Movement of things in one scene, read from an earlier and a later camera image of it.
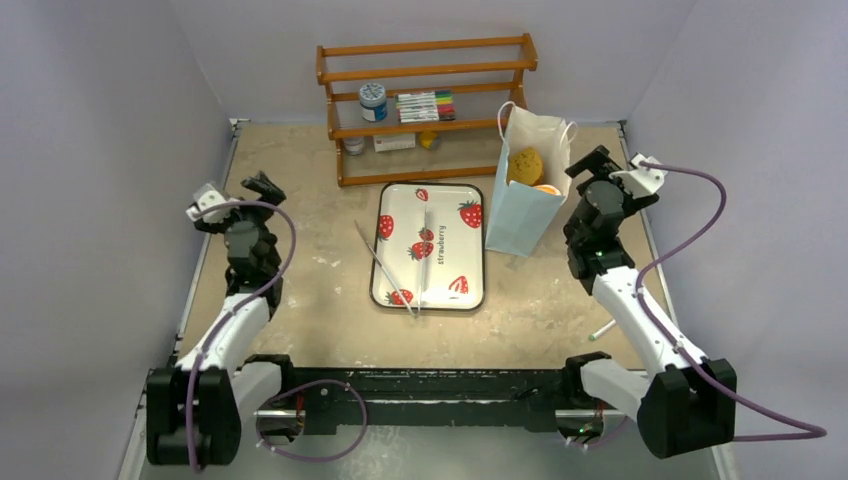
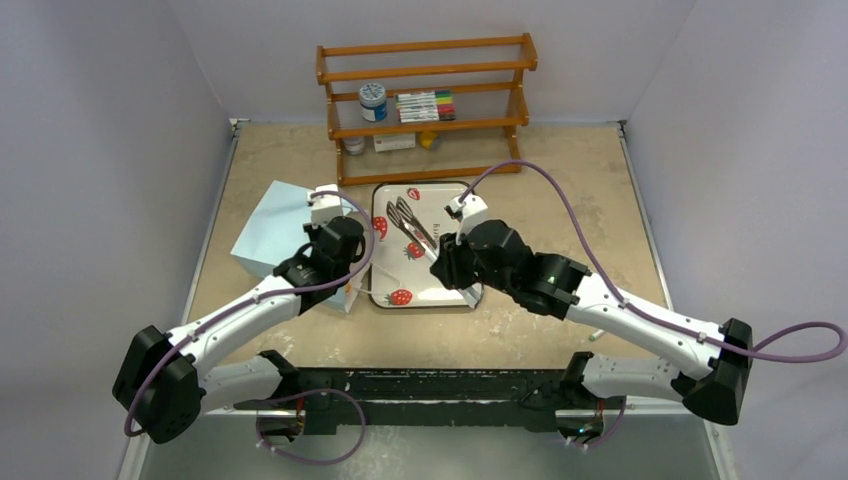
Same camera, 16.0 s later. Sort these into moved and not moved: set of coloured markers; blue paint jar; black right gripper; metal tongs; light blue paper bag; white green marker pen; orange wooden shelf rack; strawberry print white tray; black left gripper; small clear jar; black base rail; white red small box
Moved: black left gripper; metal tongs; light blue paper bag; black right gripper
Not moved: blue paint jar; white red small box; orange wooden shelf rack; set of coloured markers; strawberry print white tray; white green marker pen; small clear jar; black base rail
